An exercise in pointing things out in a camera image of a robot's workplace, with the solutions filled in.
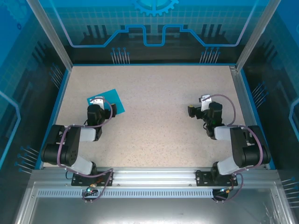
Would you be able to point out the blue paper sheet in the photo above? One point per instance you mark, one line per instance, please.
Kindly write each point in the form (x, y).
(114, 98)

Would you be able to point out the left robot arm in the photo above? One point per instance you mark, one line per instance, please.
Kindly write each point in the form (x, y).
(70, 140)

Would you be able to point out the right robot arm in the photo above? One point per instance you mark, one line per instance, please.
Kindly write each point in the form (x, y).
(243, 144)

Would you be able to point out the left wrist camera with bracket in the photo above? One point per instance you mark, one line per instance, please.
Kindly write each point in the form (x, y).
(100, 102)

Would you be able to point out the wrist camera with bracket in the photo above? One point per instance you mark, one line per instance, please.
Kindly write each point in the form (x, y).
(206, 96)
(100, 102)

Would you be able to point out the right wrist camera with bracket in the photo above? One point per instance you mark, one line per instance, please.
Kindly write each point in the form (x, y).
(206, 96)

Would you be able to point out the aluminium side rail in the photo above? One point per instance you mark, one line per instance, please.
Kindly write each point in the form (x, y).
(240, 93)

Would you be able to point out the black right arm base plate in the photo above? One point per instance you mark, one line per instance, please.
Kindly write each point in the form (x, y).
(202, 178)

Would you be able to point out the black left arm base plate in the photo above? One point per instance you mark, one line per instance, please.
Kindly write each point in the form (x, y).
(77, 180)

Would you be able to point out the aluminium mounting rail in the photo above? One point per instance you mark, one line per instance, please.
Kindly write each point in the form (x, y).
(151, 173)

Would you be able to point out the aluminium frame post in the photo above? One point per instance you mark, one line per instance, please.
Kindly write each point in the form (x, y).
(53, 39)
(254, 39)

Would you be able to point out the metal tray frame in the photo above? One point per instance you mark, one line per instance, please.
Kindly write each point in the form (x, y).
(149, 212)

